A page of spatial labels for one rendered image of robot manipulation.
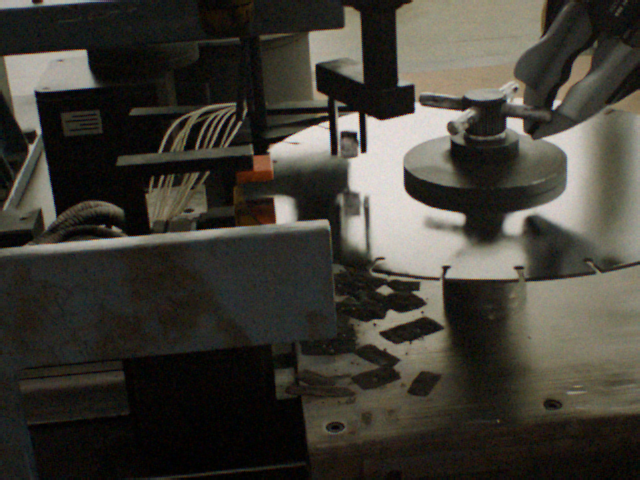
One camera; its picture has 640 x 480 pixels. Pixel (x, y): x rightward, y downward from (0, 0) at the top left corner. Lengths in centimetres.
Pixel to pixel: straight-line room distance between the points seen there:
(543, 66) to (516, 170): 7
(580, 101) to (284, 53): 77
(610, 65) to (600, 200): 8
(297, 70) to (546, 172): 76
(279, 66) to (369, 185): 70
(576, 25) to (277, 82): 75
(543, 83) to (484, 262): 15
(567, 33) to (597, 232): 13
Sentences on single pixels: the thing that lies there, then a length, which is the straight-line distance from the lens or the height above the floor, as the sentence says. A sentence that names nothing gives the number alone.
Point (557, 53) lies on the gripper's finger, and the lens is 71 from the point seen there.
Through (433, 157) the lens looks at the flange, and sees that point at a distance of 74.
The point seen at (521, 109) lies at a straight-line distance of 72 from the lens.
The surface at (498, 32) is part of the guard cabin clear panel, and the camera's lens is 185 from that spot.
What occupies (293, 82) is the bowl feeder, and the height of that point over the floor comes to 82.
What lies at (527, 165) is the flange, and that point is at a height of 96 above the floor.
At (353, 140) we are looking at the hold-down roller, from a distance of 73.
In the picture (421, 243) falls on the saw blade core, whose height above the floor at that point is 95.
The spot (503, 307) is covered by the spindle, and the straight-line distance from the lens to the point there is 76.
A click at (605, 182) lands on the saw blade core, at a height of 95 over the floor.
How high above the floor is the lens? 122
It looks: 24 degrees down
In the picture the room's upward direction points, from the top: 4 degrees counter-clockwise
